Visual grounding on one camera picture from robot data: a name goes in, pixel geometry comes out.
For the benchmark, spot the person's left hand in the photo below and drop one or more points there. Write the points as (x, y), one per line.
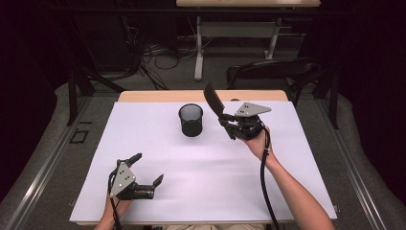
(123, 207)

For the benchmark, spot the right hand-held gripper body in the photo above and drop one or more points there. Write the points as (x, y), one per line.
(249, 126)

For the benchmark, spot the black chair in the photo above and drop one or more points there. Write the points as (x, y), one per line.
(271, 72)

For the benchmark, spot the black mesh pen cup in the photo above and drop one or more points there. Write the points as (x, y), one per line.
(191, 126)

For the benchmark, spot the aluminium floor rail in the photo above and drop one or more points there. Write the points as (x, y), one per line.
(48, 163)
(354, 166)

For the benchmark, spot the white-framed wooden desk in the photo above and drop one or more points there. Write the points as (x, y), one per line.
(236, 30)

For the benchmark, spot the black metal stand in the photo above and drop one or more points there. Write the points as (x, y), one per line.
(75, 92)
(333, 99)

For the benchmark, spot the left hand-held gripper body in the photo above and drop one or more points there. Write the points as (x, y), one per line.
(124, 182)

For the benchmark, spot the person's right hand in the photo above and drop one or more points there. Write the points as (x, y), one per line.
(257, 147)

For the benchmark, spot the wooden table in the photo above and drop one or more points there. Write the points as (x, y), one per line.
(166, 96)

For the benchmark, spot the white table cover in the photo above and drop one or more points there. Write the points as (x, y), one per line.
(191, 169)

